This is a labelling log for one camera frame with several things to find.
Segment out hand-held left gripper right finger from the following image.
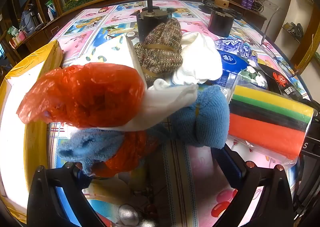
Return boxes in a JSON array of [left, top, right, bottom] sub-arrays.
[[211, 145, 295, 227]]

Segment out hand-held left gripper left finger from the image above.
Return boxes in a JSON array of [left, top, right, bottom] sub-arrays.
[[26, 162, 105, 227]]

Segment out striped sponge pack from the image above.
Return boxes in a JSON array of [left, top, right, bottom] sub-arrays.
[[226, 85, 315, 165]]

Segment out blue knitted cloth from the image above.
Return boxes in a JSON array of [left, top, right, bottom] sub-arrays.
[[150, 85, 230, 149]]

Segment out red plastic bag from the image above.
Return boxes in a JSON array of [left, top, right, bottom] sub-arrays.
[[16, 63, 145, 128], [94, 131, 160, 179]]

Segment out black packet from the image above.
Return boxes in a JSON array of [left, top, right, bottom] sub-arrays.
[[257, 63, 310, 103]]

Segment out white cloth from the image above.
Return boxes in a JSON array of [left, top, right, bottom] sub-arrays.
[[172, 32, 223, 85], [100, 78, 199, 132]]

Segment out blue white patterned packet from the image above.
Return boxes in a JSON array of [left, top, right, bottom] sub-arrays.
[[214, 38, 269, 90]]

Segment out yellow cardboard box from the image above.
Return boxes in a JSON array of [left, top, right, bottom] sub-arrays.
[[0, 40, 64, 225]]

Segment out lemon print tissue pack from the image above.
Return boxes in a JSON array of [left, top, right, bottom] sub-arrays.
[[85, 33, 140, 73]]

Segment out metal spoon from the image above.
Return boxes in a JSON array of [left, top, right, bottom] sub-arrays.
[[119, 203, 143, 226]]

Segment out brown knitted sock bundle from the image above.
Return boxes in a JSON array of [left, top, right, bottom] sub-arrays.
[[134, 18, 183, 83]]

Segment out black motor with wooden cap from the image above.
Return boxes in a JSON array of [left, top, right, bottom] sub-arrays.
[[199, 0, 243, 38]]

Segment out printed tablecloth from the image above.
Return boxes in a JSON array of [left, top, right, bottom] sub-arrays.
[[47, 0, 308, 227]]

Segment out blue thermos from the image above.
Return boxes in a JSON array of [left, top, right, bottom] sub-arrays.
[[20, 5, 44, 35]]

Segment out white bottle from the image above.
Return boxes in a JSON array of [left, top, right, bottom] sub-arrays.
[[46, 2, 55, 21]]

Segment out black motor with shaft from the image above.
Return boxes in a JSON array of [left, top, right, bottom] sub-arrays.
[[136, 0, 178, 43]]

